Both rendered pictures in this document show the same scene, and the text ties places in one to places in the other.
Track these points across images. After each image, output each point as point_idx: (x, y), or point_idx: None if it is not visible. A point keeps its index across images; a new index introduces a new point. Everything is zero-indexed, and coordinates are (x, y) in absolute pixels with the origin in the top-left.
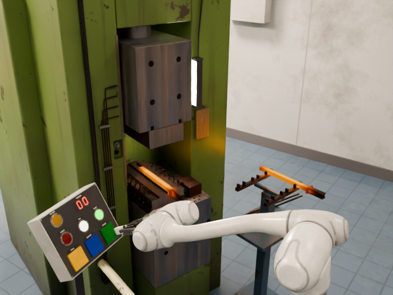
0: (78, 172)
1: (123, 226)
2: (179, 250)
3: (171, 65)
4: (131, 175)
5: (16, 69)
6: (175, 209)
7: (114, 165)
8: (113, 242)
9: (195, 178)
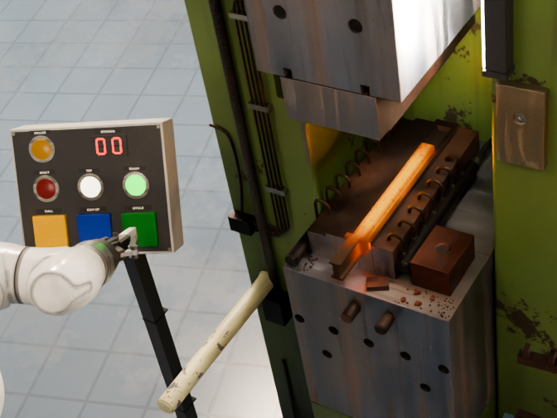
0: (204, 84)
1: (114, 233)
2: (361, 373)
3: None
4: (390, 150)
5: None
6: (33, 264)
7: (279, 110)
8: (140, 250)
9: (507, 255)
